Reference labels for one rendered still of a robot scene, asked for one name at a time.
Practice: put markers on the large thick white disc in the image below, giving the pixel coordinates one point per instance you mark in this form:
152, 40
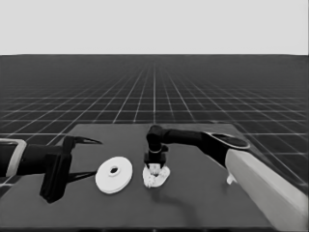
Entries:
107, 180

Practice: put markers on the small white T-shaped piece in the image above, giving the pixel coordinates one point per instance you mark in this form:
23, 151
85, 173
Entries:
230, 179

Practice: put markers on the white round carrier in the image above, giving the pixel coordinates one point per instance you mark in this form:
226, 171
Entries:
159, 183

